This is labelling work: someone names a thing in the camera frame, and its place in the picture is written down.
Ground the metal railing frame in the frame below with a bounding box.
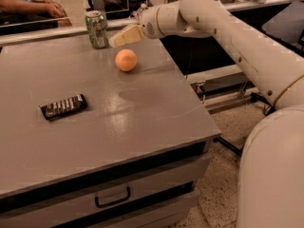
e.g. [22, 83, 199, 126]
[1, 0, 301, 48]

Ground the green soda can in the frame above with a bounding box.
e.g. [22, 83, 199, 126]
[85, 10, 107, 48]

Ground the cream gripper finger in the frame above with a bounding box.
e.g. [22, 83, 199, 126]
[108, 25, 144, 48]

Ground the orange fruit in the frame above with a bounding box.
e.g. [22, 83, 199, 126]
[115, 49, 137, 72]

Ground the black rxbar chocolate bar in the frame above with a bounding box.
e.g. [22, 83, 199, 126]
[40, 94, 87, 121]

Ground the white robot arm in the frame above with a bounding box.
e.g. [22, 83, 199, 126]
[109, 0, 304, 228]

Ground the clear plastic water bottle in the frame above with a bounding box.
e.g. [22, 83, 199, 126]
[132, 3, 148, 20]

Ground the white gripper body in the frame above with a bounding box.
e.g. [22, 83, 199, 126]
[139, 7, 161, 39]

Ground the seated person in blue shirt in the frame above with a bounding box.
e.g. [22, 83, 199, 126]
[0, 0, 71, 27]

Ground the black drawer handle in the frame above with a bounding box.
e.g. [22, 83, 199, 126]
[94, 186, 131, 208]

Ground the black metal floor stand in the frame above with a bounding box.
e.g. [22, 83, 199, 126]
[212, 92, 275, 157]

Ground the grey cabinet drawer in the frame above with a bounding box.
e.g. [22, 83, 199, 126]
[1, 154, 210, 228]

